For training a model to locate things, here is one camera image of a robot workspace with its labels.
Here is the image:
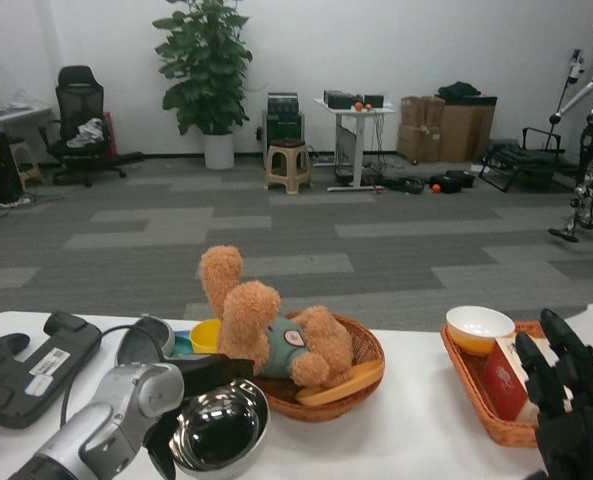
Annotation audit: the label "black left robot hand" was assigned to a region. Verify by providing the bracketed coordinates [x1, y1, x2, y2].
[143, 352, 256, 480]

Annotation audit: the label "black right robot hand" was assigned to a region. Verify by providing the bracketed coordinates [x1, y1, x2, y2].
[514, 308, 593, 480]

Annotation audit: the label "shiny metal bowl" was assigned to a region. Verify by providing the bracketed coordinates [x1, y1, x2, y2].
[168, 378, 273, 480]

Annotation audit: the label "white and orange bowl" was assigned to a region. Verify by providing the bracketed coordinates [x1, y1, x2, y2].
[445, 305, 518, 358]

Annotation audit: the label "yellow plastic cup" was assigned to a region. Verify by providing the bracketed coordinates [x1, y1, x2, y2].
[190, 319, 224, 358]

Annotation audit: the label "light blue plastic tray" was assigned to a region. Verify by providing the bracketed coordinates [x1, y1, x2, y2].
[167, 328, 198, 361]

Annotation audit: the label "brown teddy bear plush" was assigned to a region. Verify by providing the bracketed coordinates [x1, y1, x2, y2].
[199, 244, 355, 389]

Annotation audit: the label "grey shoe shaped dish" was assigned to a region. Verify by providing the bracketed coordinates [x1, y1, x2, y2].
[114, 315, 177, 369]

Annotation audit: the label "red paper box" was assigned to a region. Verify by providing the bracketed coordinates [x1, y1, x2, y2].
[483, 335, 543, 424]

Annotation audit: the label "round wicker basket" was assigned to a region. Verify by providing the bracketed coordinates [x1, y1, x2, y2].
[253, 312, 387, 424]

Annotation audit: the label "rectangular orange wicker basket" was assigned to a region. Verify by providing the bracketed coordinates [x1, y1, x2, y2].
[440, 319, 572, 449]

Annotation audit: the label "orange plastic plate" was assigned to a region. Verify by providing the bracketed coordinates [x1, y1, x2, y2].
[295, 360, 385, 408]

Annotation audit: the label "black game controller case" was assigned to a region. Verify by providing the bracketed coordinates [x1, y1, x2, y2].
[0, 310, 104, 431]

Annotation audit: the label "beige plastic stool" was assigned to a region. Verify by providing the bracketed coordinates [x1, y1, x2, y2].
[263, 138, 314, 196]

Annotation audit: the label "red flat board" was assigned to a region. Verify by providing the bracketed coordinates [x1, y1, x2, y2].
[102, 112, 120, 159]

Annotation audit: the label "black green equipment stack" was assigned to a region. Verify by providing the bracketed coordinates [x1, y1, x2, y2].
[261, 91, 307, 169]

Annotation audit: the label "white power strip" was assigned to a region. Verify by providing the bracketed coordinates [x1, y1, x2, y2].
[0, 197, 35, 219]

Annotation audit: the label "crumpled white clothes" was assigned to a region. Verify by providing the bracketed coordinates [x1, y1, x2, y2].
[65, 118, 110, 149]

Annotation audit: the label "small white standing desk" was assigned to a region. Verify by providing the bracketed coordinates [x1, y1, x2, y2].
[313, 96, 398, 193]

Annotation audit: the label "black folding cot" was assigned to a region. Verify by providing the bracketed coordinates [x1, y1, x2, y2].
[477, 127, 580, 194]

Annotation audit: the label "black equipment case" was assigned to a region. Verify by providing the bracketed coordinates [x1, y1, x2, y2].
[429, 169, 476, 194]

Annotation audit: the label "black computer tower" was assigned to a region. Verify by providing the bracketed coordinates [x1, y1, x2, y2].
[0, 130, 25, 206]

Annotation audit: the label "small brown plastic stool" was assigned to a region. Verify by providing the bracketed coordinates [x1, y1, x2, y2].
[9, 141, 44, 188]

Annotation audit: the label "large black desktop device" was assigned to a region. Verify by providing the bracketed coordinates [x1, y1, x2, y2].
[323, 89, 365, 110]

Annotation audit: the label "green plant in white pot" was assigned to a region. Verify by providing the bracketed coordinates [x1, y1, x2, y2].
[151, 0, 254, 172]

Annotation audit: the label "black office chair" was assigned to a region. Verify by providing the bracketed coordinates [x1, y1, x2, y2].
[38, 65, 145, 189]

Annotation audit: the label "low brown cardboard box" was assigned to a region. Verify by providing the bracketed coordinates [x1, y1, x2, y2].
[397, 123, 443, 164]

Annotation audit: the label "large cardboard box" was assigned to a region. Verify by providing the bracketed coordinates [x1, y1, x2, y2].
[440, 94, 499, 163]

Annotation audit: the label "small open cardboard box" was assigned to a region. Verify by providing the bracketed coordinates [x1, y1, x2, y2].
[400, 95, 447, 129]

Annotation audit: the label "black bag on boxes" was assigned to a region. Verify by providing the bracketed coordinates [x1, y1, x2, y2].
[436, 81, 484, 100]

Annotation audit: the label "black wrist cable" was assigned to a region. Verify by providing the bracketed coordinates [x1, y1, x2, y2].
[60, 322, 150, 427]

